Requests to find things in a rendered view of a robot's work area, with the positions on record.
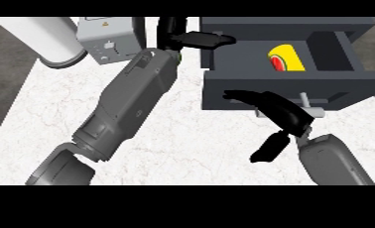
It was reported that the grey appliance box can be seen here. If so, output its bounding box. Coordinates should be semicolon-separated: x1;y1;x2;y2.
76;17;147;65

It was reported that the white cylinder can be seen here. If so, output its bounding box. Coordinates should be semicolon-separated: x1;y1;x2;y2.
0;17;89;69

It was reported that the dark grey drawer front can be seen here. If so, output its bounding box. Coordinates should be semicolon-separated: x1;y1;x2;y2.
200;68;375;111

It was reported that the dark grey open drawer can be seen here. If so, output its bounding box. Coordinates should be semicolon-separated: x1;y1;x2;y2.
199;17;375;111

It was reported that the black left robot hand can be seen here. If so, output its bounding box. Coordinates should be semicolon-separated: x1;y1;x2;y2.
157;17;237;54

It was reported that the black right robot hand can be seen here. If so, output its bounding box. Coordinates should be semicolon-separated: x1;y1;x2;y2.
221;89;314;164

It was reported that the yellow cup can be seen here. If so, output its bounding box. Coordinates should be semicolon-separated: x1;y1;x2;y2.
267;43;306;72

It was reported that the silver drawer handle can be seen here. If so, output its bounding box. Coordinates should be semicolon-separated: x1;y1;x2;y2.
255;91;326;119

